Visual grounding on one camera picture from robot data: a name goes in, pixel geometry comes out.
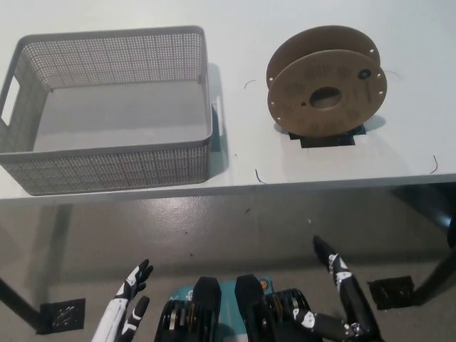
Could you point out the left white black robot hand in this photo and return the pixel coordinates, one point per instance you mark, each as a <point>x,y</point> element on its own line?
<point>115,313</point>

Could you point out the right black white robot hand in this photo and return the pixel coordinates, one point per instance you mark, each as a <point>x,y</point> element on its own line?
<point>351,295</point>

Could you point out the brown cardboard filament spool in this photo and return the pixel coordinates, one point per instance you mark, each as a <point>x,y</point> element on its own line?
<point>295,107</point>

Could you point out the thin dark filament scrap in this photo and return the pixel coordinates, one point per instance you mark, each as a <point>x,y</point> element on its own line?
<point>258,175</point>
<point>436,164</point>
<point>249,82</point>

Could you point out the black floor pad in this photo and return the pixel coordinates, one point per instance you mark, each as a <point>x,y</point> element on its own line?
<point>390,292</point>
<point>60,317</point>

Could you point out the black table leg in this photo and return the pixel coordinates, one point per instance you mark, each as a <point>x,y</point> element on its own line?
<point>436,278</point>
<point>19,303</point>

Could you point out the black teal robot torso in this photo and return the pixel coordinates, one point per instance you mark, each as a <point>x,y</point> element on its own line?
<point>210,306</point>

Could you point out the grey perforated plastic basket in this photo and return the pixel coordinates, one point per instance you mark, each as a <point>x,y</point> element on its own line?
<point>107,167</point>

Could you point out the black tape marking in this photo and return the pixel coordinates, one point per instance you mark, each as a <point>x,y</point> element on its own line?
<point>320,140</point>

